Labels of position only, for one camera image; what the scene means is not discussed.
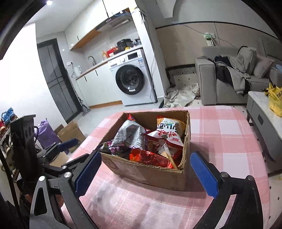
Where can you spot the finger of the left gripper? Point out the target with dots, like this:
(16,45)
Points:
(51,152)
(85,164)

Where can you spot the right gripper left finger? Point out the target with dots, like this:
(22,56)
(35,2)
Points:
(45,211)

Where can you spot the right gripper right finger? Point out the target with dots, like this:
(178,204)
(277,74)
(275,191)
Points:
(246,210)

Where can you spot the silver purple snack bag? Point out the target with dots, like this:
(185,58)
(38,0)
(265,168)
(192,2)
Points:
(130,134)

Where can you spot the noodle snack bag white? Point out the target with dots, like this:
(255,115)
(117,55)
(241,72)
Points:
(169,130)

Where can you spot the red blue chip bag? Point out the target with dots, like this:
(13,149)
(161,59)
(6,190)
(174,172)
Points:
(132,118)

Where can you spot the purple bag on floor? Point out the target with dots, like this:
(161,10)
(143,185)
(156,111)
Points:
(45,134)

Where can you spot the cardboard box on floor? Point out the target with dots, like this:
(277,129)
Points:
(69,132)

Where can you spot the black glass door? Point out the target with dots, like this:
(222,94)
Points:
(57,80)

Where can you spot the dark purple snack bag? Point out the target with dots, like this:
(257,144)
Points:
(121,151)

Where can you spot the pink plaid tablecloth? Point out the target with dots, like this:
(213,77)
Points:
(130,195)

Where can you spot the white kitchen cabinet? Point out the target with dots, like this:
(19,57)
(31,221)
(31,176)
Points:
(99,87)

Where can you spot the white electric kettle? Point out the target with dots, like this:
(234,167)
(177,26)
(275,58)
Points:
(77,70)

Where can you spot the white coffee table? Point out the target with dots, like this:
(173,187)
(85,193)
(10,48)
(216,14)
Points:
(267,122)

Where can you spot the kitchen faucet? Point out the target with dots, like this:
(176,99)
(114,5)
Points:
(92,59)

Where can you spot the yellow bottle on counter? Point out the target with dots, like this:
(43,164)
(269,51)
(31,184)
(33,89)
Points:
(104,55)

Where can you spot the white washing machine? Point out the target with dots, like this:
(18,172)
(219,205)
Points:
(133,78)

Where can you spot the red box on counter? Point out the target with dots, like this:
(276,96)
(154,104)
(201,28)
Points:
(111,52)

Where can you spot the yellow plastic bag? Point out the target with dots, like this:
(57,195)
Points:
(274,95)

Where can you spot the grey sofa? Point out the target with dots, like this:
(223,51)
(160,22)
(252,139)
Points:
(214,91)

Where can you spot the white cloth on floor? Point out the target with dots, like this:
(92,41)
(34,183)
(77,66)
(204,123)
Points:
(181,97)

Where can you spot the grey clothes on sofa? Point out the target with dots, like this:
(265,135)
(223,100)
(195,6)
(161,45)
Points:
(227,74)

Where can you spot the range hood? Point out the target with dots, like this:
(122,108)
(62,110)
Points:
(114,22)

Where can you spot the grey pillow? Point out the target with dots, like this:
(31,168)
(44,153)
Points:
(246,58)

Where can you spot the wall power strip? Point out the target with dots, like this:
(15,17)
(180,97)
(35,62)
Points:
(209,37)

